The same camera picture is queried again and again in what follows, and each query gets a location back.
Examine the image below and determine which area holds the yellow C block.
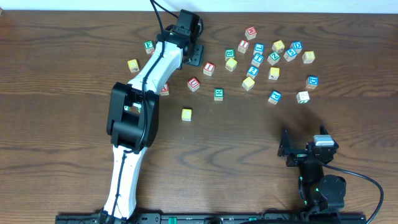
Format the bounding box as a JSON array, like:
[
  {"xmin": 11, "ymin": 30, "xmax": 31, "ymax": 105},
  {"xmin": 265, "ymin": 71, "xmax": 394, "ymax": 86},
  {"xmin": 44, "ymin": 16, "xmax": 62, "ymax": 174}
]
[{"xmin": 181, "ymin": 108, "xmax": 192, "ymax": 121}]

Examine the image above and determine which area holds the plain L block green 7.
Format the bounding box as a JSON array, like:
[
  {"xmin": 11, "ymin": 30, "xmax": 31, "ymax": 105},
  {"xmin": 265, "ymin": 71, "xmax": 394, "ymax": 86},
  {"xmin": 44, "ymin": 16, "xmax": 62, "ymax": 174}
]
[{"xmin": 296, "ymin": 91, "xmax": 310, "ymax": 104}]

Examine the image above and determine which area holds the blue d block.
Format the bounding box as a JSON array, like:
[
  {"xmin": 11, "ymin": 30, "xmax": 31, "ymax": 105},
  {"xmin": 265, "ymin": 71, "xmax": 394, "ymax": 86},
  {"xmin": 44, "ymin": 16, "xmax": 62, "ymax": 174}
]
[
  {"xmin": 306, "ymin": 76, "xmax": 319, "ymax": 89},
  {"xmin": 290, "ymin": 41, "xmax": 303, "ymax": 54}
]

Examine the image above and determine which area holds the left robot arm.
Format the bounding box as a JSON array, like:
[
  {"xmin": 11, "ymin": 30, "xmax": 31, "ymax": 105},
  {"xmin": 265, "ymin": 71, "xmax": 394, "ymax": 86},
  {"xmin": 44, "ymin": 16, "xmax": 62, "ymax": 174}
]
[{"xmin": 103, "ymin": 24, "xmax": 203, "ymax": 221}]

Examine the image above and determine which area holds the green F block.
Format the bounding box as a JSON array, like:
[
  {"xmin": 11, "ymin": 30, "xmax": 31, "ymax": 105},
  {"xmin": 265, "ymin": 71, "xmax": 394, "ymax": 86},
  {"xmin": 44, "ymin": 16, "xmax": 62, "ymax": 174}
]
[{"xmin": 144, "ymin": 40, "xmax": 155, "ymax": 54}]

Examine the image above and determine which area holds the red A block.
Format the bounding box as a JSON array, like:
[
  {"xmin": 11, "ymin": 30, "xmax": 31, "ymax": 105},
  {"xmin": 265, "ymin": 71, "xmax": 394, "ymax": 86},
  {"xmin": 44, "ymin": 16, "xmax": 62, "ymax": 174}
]
[{"xmin": 160, "ymin": 83, "xmax": 170, "ymax": 96}]

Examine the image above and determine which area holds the red i block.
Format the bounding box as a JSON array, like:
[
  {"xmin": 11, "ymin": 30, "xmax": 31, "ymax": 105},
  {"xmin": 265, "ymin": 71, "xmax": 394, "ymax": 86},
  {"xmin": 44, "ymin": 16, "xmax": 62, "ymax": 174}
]
[
  {"xmin": 238, "ymin": 40, "xmax": 249, "ymax": 54},
  {"xmin": 203, "ymin": 62, "xmax": 215, "ymax": 77}
]

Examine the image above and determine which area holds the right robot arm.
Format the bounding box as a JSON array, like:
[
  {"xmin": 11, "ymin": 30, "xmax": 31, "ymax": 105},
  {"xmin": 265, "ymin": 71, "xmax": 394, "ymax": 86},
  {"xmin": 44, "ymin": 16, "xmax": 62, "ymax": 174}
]
[{"xmin": 277, "ymin": 126, "xmax": 346, "ymax": 222}]

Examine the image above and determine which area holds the red I block centre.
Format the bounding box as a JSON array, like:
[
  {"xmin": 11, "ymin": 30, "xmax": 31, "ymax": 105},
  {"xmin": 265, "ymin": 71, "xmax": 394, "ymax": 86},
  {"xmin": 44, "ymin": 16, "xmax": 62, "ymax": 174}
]
[{"xmin": 203, "ymin": 62, "xmax": 215, "ymax": 77}]

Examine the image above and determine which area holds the green R block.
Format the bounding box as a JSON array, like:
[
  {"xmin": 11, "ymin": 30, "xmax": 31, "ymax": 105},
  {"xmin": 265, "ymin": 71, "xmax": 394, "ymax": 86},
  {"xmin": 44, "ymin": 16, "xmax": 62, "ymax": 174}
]
[{"xmin": 214, "ymin": 88, "xmax": 224, "ymax": 101}]

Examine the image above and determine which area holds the yellow block centre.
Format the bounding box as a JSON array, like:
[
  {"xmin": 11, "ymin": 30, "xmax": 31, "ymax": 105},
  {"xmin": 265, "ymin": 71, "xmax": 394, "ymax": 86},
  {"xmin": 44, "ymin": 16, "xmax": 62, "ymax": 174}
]
[{"xmin": 225, "ymin": 58, "xmax": 238, "ymax": 72}]

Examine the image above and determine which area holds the green B block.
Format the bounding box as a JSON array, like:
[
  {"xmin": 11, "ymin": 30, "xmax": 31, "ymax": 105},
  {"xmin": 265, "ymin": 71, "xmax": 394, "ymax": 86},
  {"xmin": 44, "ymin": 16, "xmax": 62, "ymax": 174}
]
[{"xmin": 224, "ymin": 49, "xmax": 236, "ymax": 62}]

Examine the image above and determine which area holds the red M block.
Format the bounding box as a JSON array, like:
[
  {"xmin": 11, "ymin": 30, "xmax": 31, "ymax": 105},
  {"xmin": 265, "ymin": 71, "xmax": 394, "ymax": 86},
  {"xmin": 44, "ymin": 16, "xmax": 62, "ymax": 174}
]
[{"xmin": 245, "ymin": 26, "xmax": 257, "ymax": 40}]

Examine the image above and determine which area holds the yellow B block far right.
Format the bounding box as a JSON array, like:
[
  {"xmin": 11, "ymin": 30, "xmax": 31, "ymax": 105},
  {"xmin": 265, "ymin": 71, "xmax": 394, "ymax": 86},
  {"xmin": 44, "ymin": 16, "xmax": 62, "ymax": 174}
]
[{"xmin": 302, "ymin": 51, "xmax": 315, "ymax": 64}]

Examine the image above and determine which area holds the green Z block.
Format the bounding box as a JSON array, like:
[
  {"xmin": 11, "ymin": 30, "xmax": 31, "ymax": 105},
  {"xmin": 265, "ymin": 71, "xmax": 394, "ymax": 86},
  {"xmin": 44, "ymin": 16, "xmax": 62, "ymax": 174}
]
[{"xmin": 267, "ymin": 52, "xmax": 280, "ymax": 65}]

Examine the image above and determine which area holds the yellow block far left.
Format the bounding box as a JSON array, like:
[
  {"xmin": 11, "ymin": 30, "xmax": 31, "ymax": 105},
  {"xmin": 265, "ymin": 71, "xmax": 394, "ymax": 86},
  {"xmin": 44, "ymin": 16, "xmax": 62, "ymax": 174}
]
[{"xmin": 127, "ymin": 59, "xmax": 140, "ymax": 73}]

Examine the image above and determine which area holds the blue D block lower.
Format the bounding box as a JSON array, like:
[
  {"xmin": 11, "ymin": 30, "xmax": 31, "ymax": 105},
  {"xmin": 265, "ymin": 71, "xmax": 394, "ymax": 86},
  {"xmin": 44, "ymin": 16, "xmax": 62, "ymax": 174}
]
[{"xmin": 306, "ymin": 76, "xmax": 319, "ymax": 89}]

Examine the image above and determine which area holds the blue D block upper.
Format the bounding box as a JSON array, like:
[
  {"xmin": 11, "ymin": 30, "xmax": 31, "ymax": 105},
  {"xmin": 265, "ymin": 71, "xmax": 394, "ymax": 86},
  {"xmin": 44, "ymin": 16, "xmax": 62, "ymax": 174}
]
[{"xmin": 290, "ymin": 41, "xmax": 303, "ymax": 54}]

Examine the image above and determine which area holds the red U block centre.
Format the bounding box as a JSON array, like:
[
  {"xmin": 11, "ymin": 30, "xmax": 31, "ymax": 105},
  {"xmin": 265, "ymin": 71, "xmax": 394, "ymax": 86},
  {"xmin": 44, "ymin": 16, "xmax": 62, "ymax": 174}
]
[{"xmin": 187, "ymin": 77, "xmax": 200, "ymax": 92}]

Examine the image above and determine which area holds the blue P block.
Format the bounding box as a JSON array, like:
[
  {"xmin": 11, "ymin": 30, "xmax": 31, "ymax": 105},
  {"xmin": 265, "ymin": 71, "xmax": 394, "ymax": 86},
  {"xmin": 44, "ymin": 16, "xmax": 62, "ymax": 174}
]
[{"xmin": 268, "ymin": 90, "xmax": 282, "ymax": 105}]

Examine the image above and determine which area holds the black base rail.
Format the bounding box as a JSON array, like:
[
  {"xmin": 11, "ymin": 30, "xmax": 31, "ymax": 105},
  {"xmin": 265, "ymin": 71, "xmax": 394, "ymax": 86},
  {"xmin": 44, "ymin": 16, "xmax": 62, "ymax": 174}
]
[{"xmin": 55, "ymin": 210, "xmax": 366, "ymax": 224}]

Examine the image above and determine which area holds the yellow S block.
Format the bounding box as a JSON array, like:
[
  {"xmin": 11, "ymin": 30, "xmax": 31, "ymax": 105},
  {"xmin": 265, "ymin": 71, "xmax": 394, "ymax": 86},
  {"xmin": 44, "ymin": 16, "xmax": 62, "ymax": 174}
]
[{"xmin": 242, "ymin": 77, "xmax": 255, "ymax": 91}]

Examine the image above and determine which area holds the blue 5 block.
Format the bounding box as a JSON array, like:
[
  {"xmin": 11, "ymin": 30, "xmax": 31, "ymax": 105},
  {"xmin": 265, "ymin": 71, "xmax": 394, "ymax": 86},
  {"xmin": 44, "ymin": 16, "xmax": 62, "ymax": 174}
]
[{"xmin": 284, "ymin": 48, "xmax": 297, "ymax": 62}]

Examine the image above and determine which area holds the blue 2 block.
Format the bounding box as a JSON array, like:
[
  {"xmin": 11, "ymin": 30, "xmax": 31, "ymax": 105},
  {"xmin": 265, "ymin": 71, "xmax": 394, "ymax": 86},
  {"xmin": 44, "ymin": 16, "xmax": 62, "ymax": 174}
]
[{"xmin": 246, "ymin": 65, "xmax": 259, "ymax": 80}]

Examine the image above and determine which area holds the yellow block upper right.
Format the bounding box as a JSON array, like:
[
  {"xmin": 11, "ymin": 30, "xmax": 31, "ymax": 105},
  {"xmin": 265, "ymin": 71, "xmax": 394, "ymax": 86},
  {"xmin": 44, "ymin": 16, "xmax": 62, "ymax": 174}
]
[{"xmin": 272, "ymin": 40, "xmax": 285, "ymax": 54}]

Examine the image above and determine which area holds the blue T block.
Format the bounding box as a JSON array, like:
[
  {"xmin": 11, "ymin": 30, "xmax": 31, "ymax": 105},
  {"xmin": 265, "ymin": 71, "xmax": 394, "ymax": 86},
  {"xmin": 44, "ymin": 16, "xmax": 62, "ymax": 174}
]
[{"xmin": 251, "ymin": 54, "xmax": 264, "ymax": 67}]

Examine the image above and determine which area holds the red I block upper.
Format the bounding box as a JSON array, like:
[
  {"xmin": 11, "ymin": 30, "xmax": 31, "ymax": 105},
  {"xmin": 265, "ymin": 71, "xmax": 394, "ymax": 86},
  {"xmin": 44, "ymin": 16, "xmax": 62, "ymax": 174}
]
[{"xmin": 238, "ymin": 40, "xmax": 249, "ymax": 54}]

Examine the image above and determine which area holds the left black cable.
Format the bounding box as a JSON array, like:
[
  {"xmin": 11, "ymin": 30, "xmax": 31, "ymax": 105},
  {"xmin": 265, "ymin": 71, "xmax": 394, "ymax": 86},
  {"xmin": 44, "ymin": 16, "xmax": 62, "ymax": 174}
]
[{"xmin": 105, "ymin": 0, "xmax": 181, "ymax": 223}]

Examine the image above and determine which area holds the blue L block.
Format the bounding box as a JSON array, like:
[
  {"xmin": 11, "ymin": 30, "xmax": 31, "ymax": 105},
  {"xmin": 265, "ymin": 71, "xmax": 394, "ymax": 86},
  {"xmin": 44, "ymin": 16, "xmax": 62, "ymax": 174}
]
[{"xmin": 253, "ymin": 43, "xmax": 265, "ymax": 55}]

